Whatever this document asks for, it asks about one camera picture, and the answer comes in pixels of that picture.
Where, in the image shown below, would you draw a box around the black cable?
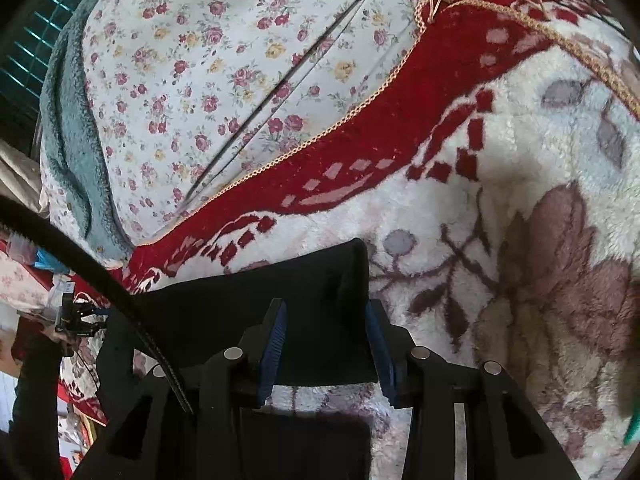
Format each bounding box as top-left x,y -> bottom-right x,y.
0,195 -> 195,415

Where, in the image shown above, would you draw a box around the teal window grille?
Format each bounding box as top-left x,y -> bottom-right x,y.
0,0 -> 108,143

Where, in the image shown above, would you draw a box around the white floral quilt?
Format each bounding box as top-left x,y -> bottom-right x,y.
40,0 -> 426,251

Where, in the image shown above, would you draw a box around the green plastic object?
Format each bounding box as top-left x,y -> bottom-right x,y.
621,400 -> 640,446

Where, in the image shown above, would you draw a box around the teal fleece jacket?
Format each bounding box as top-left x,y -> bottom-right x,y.
40,0 -> 133,268

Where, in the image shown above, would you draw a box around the pink floral pillow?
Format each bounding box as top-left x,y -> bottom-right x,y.
0,251 -> 53,313

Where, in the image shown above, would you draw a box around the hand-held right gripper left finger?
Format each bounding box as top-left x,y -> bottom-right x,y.
72,299 -> 288,480

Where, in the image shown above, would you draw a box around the black pants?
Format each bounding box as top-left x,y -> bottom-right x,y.
95,237 -> 379,413

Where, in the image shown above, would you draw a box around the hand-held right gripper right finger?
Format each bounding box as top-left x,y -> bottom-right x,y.
366,300 -> 581,480

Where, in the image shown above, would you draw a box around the blue plastic bag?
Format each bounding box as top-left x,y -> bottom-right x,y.
34,252 -> 63,275

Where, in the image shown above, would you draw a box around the beige fabric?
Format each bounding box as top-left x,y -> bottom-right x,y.
0,137 -> 50,213

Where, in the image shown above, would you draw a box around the red and white plush blanket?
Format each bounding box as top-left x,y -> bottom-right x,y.
57,0 -> 640,480

